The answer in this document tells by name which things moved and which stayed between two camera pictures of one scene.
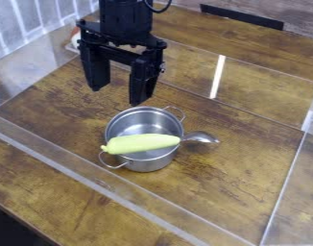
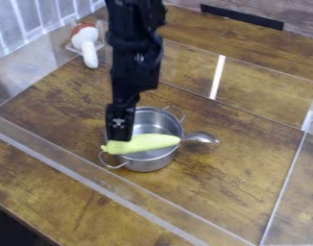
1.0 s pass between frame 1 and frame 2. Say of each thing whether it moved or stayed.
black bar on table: stayed
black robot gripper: moved
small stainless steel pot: stayed
